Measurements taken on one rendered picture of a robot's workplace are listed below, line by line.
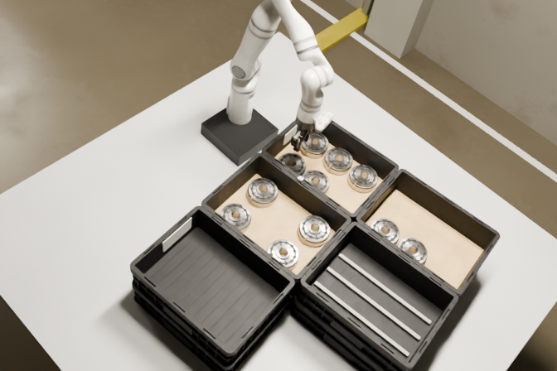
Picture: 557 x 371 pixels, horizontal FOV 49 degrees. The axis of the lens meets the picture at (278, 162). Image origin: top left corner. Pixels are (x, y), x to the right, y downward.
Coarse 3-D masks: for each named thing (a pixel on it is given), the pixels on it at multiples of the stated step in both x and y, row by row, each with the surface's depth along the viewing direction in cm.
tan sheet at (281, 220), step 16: (256, 176) 215; (240, 192) 210; (256, 208) 207; (272, 208) 208; (288, 208) 209; (256, 224) 203; (272, 224) 204; (288, 224) 205; (256, 240) 199; (272, 240) 200; (288, 240) 201; (304, 256) 198
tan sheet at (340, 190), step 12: (276, 156) 222; (324, 156) 225; (312, 168) 221; (324, 168) 221; (336, 180) 219; (336, 192) 215; (348, 192) 216; (360, 192) 217; (348, 204) 213; (360, 204) 214
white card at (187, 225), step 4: (188, 220) 190; (184, 224) 189; (188, 224) 192; (180, 228) 188; (184, 228) 191; (188, 228) 194; (176, 232) 187; (180, 232) 190; (184, 232) 193; (172, 236) 187; (176, 236) 189; (180, 236) 192; (168, 240) 186; (172, 240) 189; (176, 240) 191; (164, 244) 186; (168, 244) 188; (164, 248) 188
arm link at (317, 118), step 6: (300, 108) 196; (300, 114) 197; (306, 114) 195; (312, 114) 195; (318, 114) 197; (324, 114) 199; (330, 114) 199; (300, 120) 198; (306, 120) 197; (312, 120) 197; (318, 120) 197; (324, 120) 197; (330, 120) 198; (318, 126) 195; (324, 126) 196
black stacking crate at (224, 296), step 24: (192, 216) 191; (192, 240) 196; (216, 240) 197; (144, 264) 183; (168, 264) 190; (192, 264) 191; (216, 264) 192; (240, 264) 193; (264, 264) 185; (144, 288) 182; (168, 288) 185; (192, 288) 186; (216, 288) 187; (240, 288) 188; (264, 288) 189; (168, 312) 179; (192, 312) 181; (216, 312) 182; (240, 312) 183; (192, 336) 177; (216, 336) 178; (240, 336) 179
